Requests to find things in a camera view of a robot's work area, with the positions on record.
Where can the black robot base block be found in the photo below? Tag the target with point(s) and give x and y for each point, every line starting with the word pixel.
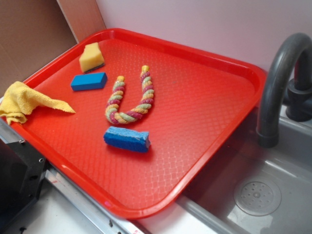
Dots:
pixel 22 170

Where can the blue sponge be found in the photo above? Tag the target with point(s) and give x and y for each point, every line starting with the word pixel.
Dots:
pixel 127 139

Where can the yellow sponge with dark pad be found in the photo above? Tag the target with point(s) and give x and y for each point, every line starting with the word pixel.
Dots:
pixel 91 58

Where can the red plastic tray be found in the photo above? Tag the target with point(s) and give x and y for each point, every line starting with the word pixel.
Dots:
pixel 200 99

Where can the blue rectangular block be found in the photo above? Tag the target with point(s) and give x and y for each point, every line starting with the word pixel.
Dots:
pixel 89 81

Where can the grey plastic sink basin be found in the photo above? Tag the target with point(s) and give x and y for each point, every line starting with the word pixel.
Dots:
pixel 248 189

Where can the grey toy faucet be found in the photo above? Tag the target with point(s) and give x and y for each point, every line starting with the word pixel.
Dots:
pixel 289 82

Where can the yellow cloth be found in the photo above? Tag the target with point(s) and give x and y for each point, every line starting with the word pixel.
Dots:
pixel 20 100

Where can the brown cardboard panel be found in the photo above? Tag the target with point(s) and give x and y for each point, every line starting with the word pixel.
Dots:
pixel 35 32

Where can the multicolour twisted rope toy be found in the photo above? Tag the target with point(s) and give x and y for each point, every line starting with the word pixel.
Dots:
pixel 111 111

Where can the aluminium rail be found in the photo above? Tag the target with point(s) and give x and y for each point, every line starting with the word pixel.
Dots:
pixel 62 208

